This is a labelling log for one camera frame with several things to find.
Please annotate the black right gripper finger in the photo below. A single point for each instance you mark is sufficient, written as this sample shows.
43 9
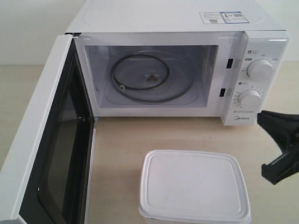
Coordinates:
284 166
283 128

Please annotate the white lidded plastic container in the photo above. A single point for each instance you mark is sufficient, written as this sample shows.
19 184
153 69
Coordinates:
192 187

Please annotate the white microwave oven body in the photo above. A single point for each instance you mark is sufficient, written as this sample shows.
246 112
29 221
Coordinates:
218 54

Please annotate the lower white timer knob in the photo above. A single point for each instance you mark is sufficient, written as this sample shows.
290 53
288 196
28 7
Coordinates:
249 98

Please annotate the upper white power knob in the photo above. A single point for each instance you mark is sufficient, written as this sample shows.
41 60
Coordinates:
260 68

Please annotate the blue white warning sticker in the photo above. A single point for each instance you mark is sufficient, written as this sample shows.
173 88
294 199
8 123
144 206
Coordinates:
230 17

